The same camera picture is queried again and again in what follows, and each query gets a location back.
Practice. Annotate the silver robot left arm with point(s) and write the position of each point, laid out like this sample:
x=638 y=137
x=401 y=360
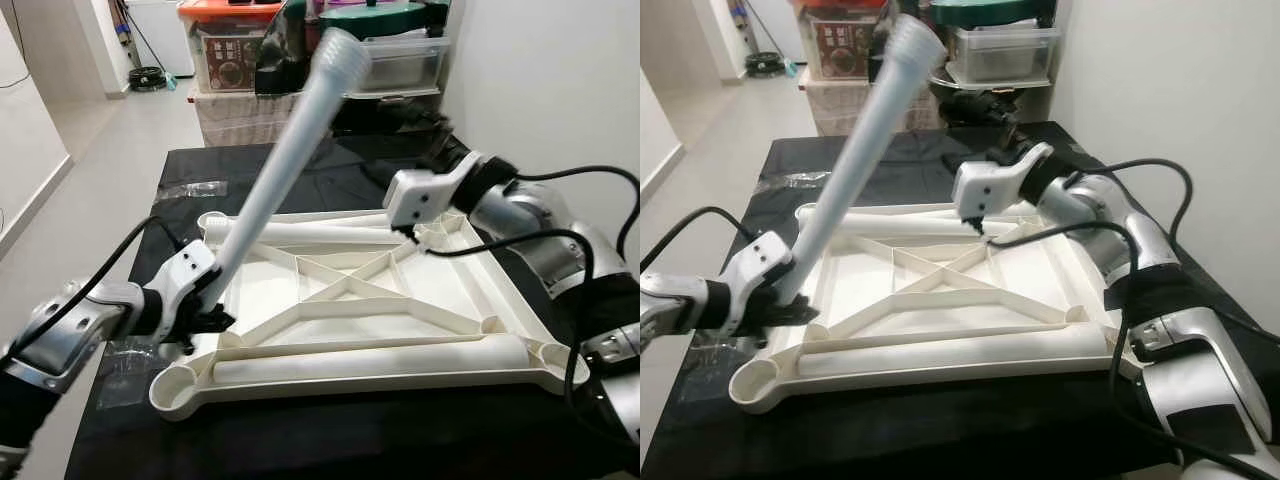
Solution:
x=675 y=300
x=60 y=335

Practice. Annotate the white plastic children table top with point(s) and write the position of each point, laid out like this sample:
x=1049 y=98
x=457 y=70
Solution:
x=300 y=290
x=880 y=290

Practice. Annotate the black wok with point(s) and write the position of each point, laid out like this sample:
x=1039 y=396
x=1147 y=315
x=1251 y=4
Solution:
x=390 y=112
x=980 y=105

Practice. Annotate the clear plastic storage bin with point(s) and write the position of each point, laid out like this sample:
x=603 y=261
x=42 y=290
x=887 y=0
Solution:
x=410 y=65
x=1010 y=58

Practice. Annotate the clear tape strip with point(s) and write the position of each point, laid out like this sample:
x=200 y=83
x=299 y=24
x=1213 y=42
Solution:
x=195 y=190
x=800 y=182

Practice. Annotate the dark green pot lid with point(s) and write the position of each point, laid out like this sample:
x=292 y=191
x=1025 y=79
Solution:
x=990 y=12
x=390 y=18

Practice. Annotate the black tablecloth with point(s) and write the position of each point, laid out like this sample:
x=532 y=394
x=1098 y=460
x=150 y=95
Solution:
x=900 y=440
x=300 y=440

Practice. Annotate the patterned cloth covered table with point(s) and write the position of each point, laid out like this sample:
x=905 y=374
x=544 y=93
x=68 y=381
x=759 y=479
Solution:
x=840 y=105
x=240 y=118

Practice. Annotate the orange lid storage box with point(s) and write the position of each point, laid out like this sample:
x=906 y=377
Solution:
x=835 y=50
x=225 y=60

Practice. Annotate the white chest freezer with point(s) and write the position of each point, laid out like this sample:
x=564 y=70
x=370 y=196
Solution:
x=160 y=35
x=775 y=25

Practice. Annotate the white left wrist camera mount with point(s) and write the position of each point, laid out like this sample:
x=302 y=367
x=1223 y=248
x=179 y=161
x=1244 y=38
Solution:
x=185 y=275
x=755 y=270

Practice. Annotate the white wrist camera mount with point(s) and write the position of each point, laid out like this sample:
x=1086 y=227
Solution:
x=990 y=195
x=420 y=200
x=755 y=270
x=185 y=275

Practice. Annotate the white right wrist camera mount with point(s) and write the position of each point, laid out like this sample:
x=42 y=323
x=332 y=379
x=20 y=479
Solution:
x=420 y=200
x=990 y=195

